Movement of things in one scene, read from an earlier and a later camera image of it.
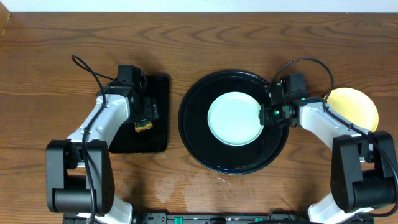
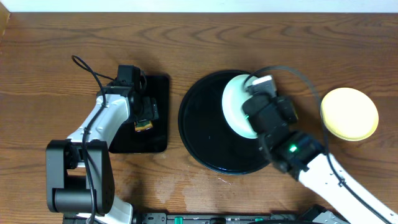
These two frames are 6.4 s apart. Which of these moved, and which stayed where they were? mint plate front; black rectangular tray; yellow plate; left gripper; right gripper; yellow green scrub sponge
Moved: mint plate front; right gripper
Stayed: black rectangular tray; yellow green scrub sponge; yellow plate; left gripper
